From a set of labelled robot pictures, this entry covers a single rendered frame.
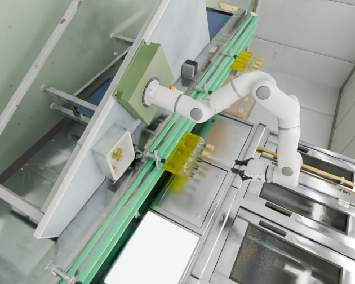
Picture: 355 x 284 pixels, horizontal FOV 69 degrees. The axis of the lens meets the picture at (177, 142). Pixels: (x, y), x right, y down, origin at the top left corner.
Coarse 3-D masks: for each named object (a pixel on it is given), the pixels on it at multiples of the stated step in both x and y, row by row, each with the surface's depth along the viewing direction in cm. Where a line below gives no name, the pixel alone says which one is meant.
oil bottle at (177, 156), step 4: (172, 152) 150; (176, 152) 150; (172, 156) 148; (176, 156) 148; (180, 156) 148; (184, 156) 148; (176, 160) 147; (180, 160) 146; (184, 160) 146; (188, 160) 147; (184, 164) 145; (188, 164) 146
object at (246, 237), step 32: (192, 128) 187; (224, 128) 187; (256, 128) 183; (224, 160) 169; (256, 160) 168; (320, 160) 170; (352, 160) 168; (224, 192) 154; (256, 192) 156; (288, 192) 156; (320, 192) 156; (352, 192) 156; (128, 224) 142; (224, 224) 140; (256, 224) 143; (288, 224) 141; (320, 224) 143; (352, 224) 143; (224, 256) 133; (256, 256) 133; (288, 256) 133; (320, 256) 132; (352, 256) 131
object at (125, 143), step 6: (126, 132) 119; (120, 138) 116; (126, 138) 124; (114, 144) 116; (120, 144) 131; (126, 144) 129; (132, 144) 128; (126, 150) 134; (132, 150) 131; (108, 156) 112; (126, 156) 136; (132, 156) 135; (108, 162) 114; (114, 162) 133; (120, 162) 133; (126, 162) 134; (120, 168) 131; (126, 168) 132; (114, 174) 123; (120, 174) 129
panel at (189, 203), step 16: (208, 160) 164; (176, 176) 158; (208, 176) 158; (224, 176) 158; (160, 192) 150; (176, 192) 151; (192, 192) 151; (208, 192) 151; (160, 208) 144; (176, 208) 144; (192, 208) 145; (208, 208) 145; (176, 224) 138; (192, 224) 138; (208, 224) 138; (128, 240) 133; (192, 256) 128
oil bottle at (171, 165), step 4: (168, 160) 147; (172, 160) 146; (168, 164) 145; (172, 164) 145; (176, 164) 145; (180, 164) 145; (164, 168) 148; (168, 168) 146; (172, 168) 143; (176, 168) 143; (180, 168) 143; (184, 168) 143; (172, 172) 147; (176, 172) 144; (180, 172) 142; (184, 172) 143
